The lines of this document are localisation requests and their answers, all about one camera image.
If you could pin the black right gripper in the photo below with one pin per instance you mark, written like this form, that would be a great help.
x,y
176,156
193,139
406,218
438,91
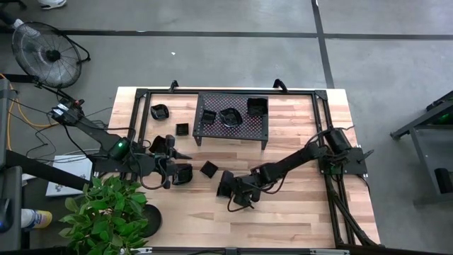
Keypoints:
x,y
247,191

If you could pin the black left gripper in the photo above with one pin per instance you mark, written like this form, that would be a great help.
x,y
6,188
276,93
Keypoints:
x,y
163,163

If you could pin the small black square plate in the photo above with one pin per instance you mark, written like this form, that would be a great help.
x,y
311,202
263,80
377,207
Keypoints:
x,y
182,129
209,169
223,187
209,117

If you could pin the deep black square plate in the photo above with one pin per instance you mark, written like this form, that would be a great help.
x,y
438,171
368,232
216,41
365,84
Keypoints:
x,y
257,106

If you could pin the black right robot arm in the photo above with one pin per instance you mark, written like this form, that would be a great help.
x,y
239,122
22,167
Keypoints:
x,y
290,161

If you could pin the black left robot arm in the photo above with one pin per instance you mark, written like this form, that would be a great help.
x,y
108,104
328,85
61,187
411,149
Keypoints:
x,y
102,136

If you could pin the black oval mini plate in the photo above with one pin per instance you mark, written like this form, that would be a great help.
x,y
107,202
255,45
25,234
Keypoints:
x,y
160,112

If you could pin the black perforated metal shelf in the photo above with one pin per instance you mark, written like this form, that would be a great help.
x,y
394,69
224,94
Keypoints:
x,y
247,127

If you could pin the large green potted plant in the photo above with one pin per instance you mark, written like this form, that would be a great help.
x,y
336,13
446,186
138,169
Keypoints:
x,y
106,216

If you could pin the white printed sheet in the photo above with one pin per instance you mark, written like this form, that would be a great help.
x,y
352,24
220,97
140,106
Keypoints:
x,y
65,187

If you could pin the black diagonal beam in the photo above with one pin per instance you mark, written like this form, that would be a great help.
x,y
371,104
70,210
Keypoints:
x,y
42,170

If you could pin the white yellow spray can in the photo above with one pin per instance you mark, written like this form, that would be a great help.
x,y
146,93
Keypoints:
x,y
37,219

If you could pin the black floor fan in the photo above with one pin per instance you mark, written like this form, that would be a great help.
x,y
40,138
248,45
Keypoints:
x,y
53,55

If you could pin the grey equipment cart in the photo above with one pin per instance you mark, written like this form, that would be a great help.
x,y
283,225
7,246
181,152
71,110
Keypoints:
x,y
8,198

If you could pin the person's white shoe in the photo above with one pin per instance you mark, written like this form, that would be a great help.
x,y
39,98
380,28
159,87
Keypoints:
x,y
52,3
17,24

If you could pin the black box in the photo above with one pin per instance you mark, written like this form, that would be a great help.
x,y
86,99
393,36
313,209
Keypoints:
x,y
444,180

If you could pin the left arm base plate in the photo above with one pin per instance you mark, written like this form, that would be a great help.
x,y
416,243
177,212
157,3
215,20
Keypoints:
x,y
106,168

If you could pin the black metal table frame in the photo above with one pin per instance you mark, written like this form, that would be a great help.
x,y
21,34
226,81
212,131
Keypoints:
x,y
230,91

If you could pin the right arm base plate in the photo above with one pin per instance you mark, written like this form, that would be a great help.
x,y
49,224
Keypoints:
x,y
355,166

